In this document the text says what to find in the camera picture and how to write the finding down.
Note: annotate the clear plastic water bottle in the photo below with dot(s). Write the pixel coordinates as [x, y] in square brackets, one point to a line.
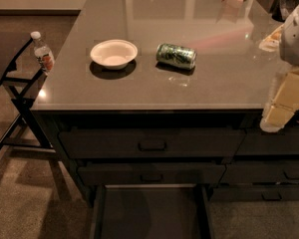
[42, 52]

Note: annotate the middle right dark drawer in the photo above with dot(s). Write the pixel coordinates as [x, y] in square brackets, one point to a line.
[261, 172]

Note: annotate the open bottom left drawer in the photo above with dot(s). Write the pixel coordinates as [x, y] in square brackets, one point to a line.
[151, 212]

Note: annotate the white paper bowl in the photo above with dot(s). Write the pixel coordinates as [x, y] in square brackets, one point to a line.
[114, 54]

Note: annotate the black metal chair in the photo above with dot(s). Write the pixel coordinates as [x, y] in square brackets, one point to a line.
[24, 131]

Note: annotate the glass jar with snacks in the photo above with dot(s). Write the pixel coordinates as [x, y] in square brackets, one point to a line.
[271, 42]

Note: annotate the top left dark drawer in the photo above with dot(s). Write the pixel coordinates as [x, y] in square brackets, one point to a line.
[151, 142]

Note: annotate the green soda can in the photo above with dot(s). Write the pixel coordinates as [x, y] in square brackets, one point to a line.
[176, 56]

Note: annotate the bottom right dark drawer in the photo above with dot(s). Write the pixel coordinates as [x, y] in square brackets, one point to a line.
[256, 193]

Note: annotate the middle left dark drawer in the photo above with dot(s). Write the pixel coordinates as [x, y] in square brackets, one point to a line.
[151, 173]

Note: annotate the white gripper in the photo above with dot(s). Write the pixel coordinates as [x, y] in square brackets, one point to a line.
[296, 39]

